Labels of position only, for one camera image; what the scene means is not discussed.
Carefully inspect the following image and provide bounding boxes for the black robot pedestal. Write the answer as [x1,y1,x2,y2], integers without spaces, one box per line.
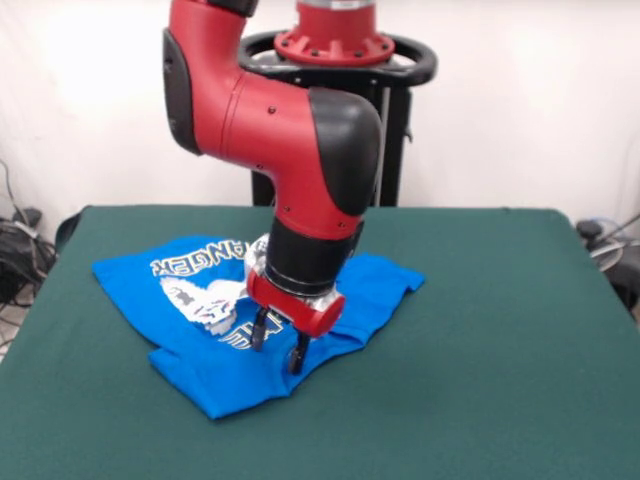
[238,30,440,207]

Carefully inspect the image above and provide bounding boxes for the blue printed T-shirt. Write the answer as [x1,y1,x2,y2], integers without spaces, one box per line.
[91,234,427,421]

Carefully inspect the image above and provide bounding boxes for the black cable tangle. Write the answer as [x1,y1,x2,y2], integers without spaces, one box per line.
[0,159,60,351]

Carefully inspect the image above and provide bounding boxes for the dark green table cloth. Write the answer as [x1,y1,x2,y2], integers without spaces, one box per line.
[0,204,640,480]

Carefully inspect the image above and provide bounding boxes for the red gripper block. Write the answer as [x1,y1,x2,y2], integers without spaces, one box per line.
[246,267,347,376]

